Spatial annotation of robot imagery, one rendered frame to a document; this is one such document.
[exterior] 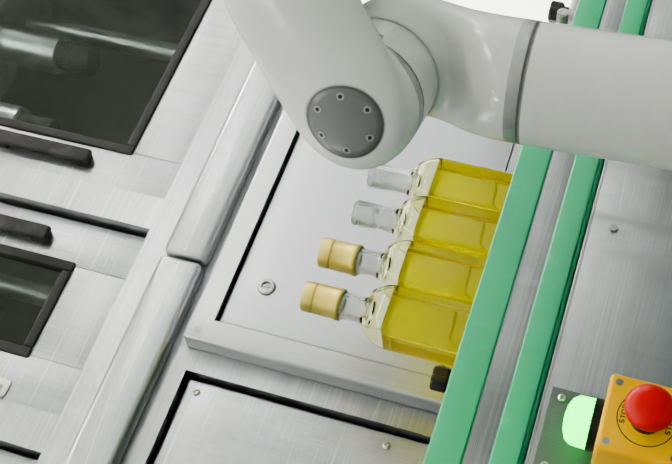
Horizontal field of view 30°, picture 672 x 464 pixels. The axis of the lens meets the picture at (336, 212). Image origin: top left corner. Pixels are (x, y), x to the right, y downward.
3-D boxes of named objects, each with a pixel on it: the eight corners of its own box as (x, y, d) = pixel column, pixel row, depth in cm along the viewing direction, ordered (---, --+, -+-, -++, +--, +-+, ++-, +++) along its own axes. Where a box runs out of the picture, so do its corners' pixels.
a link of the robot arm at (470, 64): (550, -2, 98) (354, -30, 102) (518, 61, 87) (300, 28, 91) (536, 110, 103) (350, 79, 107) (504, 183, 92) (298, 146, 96)
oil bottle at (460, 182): (598, 217, 143) (418, 177, 148) (603, 189, 138) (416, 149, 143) (588, 258, 140) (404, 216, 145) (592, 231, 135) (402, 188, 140)
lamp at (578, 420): (602, 413, 108) (568, 405, 109) (607, 391, 104) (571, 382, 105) (591, 461, 106) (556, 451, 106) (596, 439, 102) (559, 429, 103)
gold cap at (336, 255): (365, 255, 141) (328, 247, 142) (362, 239, 138) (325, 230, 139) (355, 282, 139) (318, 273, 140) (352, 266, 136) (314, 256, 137)
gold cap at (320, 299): (335, 315, 133) (296, 305, 134) (340, 325, 137) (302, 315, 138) (345, 284, 135) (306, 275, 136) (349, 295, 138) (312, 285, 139)
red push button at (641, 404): (626, 393, 103) (630, 375, 100) (675, 406, 102) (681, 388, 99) (616, 437, 101) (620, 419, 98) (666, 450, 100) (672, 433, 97)
